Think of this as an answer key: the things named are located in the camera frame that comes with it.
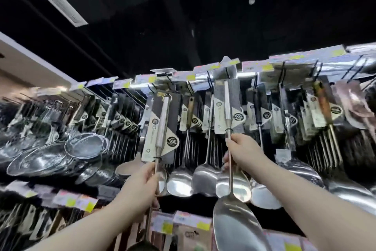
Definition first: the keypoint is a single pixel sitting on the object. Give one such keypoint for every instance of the person's left hand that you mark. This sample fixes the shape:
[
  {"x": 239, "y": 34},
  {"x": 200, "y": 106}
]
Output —
[{"x": 138, "y": 192}]

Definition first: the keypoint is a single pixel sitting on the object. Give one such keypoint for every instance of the person's right fingers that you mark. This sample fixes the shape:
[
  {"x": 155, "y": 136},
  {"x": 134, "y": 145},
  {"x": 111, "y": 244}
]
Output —
[{"x": 229, "y": 142}]

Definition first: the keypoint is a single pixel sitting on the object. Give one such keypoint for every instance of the person's right forearm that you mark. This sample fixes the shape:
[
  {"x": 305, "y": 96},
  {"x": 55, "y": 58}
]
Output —
[{"x": 311, "y": 209}]

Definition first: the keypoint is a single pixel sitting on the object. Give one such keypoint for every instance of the row of hanging steel utensils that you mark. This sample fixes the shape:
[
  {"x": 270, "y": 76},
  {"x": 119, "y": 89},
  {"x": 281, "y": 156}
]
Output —
[{"x": 202, "y": 168}]

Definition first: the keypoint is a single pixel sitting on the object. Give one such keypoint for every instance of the row of shelf price tags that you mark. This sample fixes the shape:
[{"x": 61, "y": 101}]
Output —
[{"x": 205, "y": 68}]

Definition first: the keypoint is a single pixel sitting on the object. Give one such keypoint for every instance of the person's right hand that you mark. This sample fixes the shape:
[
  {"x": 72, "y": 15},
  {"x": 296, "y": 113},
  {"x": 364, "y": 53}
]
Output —
[{"x": 246, "y": 153}]

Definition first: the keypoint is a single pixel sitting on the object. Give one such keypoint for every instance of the row of lower price tags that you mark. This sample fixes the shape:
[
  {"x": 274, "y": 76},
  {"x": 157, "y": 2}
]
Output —
[{"x": 73, "y": 200}]

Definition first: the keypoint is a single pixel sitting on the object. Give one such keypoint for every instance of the steel spatula with card sleeve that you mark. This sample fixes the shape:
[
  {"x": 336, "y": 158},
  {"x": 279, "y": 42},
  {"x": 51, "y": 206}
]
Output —
[{"x": 238, "y": 224}]

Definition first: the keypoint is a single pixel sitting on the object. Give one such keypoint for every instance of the shiny metal display rail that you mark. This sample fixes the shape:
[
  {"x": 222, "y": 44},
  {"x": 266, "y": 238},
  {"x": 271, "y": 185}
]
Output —
[{"x": 249, "y": 75}]

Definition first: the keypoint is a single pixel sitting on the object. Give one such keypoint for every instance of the brown carded utensil pack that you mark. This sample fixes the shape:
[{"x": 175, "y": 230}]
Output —
[{"x": 189, "y": 240}]

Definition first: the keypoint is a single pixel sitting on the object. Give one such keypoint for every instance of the person's left forearm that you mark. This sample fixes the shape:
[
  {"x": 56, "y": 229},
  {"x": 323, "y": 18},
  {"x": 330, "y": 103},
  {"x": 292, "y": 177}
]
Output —
[{"x": 82, "y": 227}]

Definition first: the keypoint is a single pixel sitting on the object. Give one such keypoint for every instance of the row of lower hanging utensils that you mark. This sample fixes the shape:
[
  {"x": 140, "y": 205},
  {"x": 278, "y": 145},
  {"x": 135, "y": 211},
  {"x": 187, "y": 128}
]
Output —
[{"x": 32, "y": 224}]

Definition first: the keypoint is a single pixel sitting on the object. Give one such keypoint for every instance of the large round mesh skimmer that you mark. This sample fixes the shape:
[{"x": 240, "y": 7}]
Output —
[{"x": 38, "y": 159}]

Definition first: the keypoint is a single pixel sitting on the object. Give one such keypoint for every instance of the large steel wok spatula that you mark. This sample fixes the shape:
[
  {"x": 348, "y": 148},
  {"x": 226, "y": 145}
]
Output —
[
  {"x": 349, "y": 192},
  {"x": 299, "y": 168}
]

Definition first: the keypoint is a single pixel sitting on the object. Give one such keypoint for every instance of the round fine mesh strainer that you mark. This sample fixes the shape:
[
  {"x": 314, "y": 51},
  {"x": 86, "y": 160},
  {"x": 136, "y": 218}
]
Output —
[{"x": 84, "y": 145}]

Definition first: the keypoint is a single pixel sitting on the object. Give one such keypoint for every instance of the person's left fingers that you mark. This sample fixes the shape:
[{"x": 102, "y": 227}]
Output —
[{"x": 156, "y": 181}]

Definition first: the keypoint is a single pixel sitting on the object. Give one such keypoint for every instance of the pink hanging spatula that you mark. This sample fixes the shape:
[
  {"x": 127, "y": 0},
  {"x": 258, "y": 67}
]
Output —
[{"x": 352, "y": 103}]

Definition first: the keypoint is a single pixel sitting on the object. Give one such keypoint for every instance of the steel ladle with card sleeve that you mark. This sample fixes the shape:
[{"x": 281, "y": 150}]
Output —
[{"x": 160, "y": 130}]

